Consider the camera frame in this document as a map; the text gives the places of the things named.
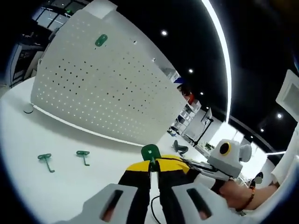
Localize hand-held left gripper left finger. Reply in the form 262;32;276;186
70;160;152;224

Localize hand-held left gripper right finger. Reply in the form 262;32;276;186
156;158;235;224

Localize green hook assembly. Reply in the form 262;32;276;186
37;153;56;174
141;144;161;174
94;34;108;48
76;150;91;167

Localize white perforated mounting plate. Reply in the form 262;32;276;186
30;4;187;148

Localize person's right hand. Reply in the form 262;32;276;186
219;180;253;210

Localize dark grey cloth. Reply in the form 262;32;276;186
172;140;189;155

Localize black tripod stand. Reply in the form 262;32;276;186
186;117;214;148

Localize white shelf with bins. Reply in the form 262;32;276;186
174;100;202;139

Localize computer monitor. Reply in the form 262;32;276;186
200;107;214;123

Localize person's white clothing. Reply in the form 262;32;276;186
240;149;299;224

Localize ceiling air conditioner unit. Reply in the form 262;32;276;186
275;69;299;113

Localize curved ceiling light strip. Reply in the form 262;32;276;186
200;0;232;122

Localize recessed ceiling spotlights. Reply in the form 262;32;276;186
160;28;284;134

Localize black desk rack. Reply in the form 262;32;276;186
9;32;51;86

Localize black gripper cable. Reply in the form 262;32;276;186
150;195;164;224

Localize red bead bracelet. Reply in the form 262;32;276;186
235;186;256;212

